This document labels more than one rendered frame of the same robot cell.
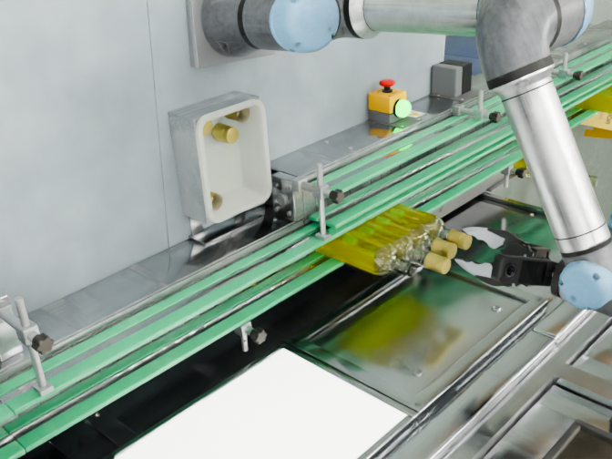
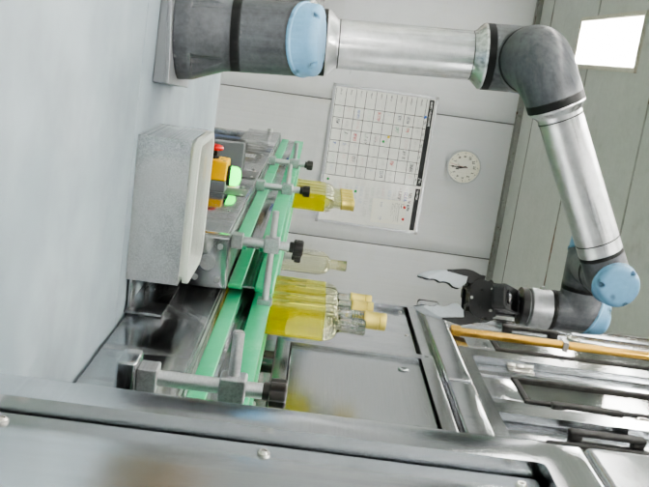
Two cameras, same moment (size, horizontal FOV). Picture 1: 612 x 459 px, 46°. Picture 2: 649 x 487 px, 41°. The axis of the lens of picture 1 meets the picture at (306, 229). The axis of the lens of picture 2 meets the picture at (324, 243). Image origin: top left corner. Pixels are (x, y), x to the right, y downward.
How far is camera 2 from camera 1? 1.04 m
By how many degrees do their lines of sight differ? 46
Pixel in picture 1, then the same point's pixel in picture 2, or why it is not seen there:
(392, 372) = not seen: hidden behind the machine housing
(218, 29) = (198, 39)
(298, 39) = (315, 58)
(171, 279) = (183, 351)
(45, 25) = not seen: outside the picture
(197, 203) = (164, 258)
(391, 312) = (323, 387)
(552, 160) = (594, 175)
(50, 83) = (106, 60)
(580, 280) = (621, 278)
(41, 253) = (68, 314)
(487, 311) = (400, 373)
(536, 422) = not seen: hidden behind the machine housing
